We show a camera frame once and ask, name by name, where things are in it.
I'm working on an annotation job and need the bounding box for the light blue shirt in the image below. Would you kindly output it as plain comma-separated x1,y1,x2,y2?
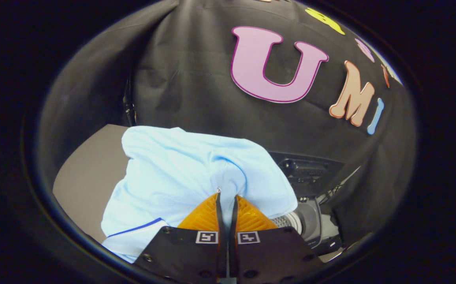
101,126,298,264

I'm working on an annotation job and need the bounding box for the backdrop support stand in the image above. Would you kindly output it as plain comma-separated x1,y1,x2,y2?
316,166,362,206

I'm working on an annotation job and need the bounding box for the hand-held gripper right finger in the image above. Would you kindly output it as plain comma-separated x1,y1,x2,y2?
228,194,325,284

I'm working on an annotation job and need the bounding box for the dark grey washing machine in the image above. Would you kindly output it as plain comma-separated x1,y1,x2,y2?
271,195,344,257

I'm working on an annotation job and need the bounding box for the grey and black cabinet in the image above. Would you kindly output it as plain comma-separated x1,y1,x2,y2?
52,124,134,243

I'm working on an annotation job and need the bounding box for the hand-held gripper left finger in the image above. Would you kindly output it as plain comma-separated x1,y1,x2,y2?
133,189,227,284

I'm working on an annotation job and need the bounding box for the dark washing machine lid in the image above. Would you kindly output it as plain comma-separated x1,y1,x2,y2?
269,152,344,198

